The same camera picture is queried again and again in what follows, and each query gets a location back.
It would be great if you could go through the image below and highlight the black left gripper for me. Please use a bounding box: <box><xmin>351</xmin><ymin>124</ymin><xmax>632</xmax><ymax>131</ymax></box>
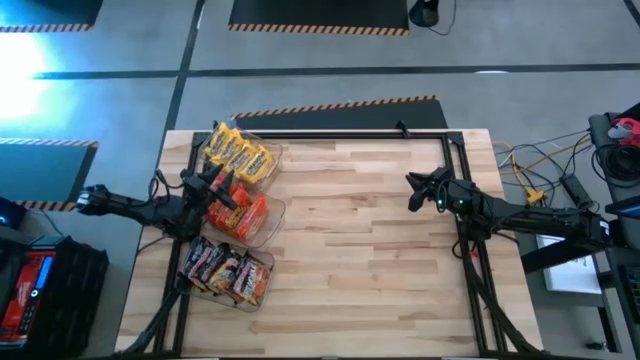
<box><xmin>180</xmin><ymin>162</ymin><xmax>239</xmax><ymax>214</ymax></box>

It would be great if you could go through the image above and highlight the tangle of floor cables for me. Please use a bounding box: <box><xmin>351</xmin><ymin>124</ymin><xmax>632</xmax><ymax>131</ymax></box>
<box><xmin>492</xmin><ymin>128</ymin><xmax>601</xmax><ymax>211</ymax></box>

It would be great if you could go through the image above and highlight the black keyboard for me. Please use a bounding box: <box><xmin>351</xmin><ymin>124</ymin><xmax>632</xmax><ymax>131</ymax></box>
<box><xmin>617</xmin><ymin>262</ymin><xmax>640</xmax><ymax>326</ymax></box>

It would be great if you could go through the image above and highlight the black round floor stand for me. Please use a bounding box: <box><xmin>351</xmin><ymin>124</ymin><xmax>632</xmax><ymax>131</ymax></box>
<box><xmin>408</xmin><ymin>0</ymin><xmax>441</xmax><ymax>29</ymax></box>

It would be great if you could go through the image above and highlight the black hazard-striped floor mat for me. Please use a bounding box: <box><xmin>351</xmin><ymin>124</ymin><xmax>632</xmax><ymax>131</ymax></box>
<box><xmin>0</xmin><ymin>0</ymin><xmax>104</xmax><ymax>33</ymax></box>
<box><xmin>231</xmin><ymin>95</ymin><xmax>450</xmax><ymax>132</ymax></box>
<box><xmin>228</xmin><ymin>0</ymin><xmax>410</xmax><ymax>36</ymax></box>
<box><xmin>0</xmin><ymin>138</ymin><xmax>100</xmax><ymax>212</ymax></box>

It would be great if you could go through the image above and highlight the clear plastic bin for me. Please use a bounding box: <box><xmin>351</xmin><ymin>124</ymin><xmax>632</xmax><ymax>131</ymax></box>
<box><xmin>198</xmin><ymin>173</ymin><xmax>288</xmax><ymax>250</ymax></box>
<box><xmin>201</xmin><ymin>122</ymin><xmax>285</xmax><ymax>195</ymax></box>
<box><xmin>175</xmin><ymin>235</ymin><xmax>276</xmax><ymax>314</ymax></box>

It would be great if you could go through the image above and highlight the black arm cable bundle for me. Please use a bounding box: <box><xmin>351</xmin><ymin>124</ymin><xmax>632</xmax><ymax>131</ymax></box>
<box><xmin>467</xmin><ymin>259</ymin><xmax>544</xmax><ymax>357</ymax></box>
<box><xmin>119</xmin><ymin>287</ymin><xmax>181</xmax><ymax>357</ymax></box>

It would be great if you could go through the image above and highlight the dark device with blue light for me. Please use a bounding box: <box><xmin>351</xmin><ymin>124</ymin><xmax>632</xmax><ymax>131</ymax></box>
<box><xmin>0</xmin><ymin>197</ymin><xmax>29</xmax><ymax>232</ymax></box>

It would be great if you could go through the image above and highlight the black beam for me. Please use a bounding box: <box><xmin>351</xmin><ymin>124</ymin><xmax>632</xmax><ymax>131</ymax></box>
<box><xmin>519</xmin><ymin>218</ymin><xmax>640</xmax><ymax>275</ymax></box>

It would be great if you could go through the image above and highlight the white box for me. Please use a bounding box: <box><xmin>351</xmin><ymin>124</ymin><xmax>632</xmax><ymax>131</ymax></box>
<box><xmin>537</xmin><ymin>234</ymin><xmax>604</xmax><ymax>296</ymax></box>

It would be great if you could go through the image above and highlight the black power brick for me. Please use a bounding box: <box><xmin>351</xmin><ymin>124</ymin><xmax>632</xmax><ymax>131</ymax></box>
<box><xmin>559</xmin><ymin>172</ymin><xmax>595</xmax><ymax>209</ymax></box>

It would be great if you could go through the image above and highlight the coiled black cable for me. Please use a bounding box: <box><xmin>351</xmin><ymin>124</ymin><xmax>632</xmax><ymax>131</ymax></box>
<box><xmin>592</xmin><ymin>142</ymin><xmax>640</xmax><ymax>189</ymax></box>

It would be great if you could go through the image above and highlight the red and black equipment case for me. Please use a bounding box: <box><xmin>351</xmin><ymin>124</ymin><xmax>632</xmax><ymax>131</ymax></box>
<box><xmin>0</xmin><ymin>234</ymin><xmax>110</xmax><ymax>354</ymax></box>

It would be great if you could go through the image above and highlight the thin black floor cable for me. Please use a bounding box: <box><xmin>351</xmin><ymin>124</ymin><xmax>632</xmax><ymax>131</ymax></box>
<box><xmin>429</xmin><ymin>0</ymin><xmax>457</xmax><ymax>37</ymax></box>

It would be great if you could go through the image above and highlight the pink and red object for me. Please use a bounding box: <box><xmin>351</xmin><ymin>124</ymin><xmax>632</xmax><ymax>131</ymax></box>
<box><xmin>607</xmin><ymin>117</ymin><xmax>640</xmax><ymax>149</ymax></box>

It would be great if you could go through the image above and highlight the grey side desk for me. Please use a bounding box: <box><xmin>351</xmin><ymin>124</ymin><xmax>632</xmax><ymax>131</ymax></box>
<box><xmin>588</xmin><ymin>102</ymin><xmax>640</xmax><ymax>360</ymax></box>

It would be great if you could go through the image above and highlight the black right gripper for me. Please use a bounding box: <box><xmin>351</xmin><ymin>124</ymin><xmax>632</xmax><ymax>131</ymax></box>
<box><xmin>404</xmin><ymin>167</ymin><xmax>484</xmax><ymax>224</ymax></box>

